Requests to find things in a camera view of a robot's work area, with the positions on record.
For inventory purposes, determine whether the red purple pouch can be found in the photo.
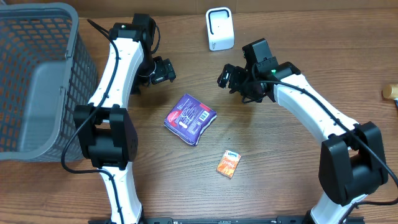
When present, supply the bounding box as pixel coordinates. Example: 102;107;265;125
164;94;217;146

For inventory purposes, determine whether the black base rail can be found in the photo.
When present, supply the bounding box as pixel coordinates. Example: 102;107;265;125
88;215;365;224

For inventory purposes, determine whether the grey plastic basket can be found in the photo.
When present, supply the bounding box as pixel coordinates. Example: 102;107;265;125
1;2;98;162

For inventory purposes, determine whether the white barcode scanner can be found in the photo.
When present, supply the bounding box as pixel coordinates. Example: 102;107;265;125
205;7;234;51

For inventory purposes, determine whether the small orange juice carton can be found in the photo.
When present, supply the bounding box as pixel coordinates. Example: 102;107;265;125
216;150;241;179

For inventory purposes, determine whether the white tube gold cap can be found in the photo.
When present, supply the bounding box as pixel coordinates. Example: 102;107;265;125
382;84;398;100

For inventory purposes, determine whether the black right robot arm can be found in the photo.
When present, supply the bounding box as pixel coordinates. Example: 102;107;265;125
218;39;388;223

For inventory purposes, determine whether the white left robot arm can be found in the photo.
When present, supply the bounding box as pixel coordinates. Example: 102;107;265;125
72;14;176;223

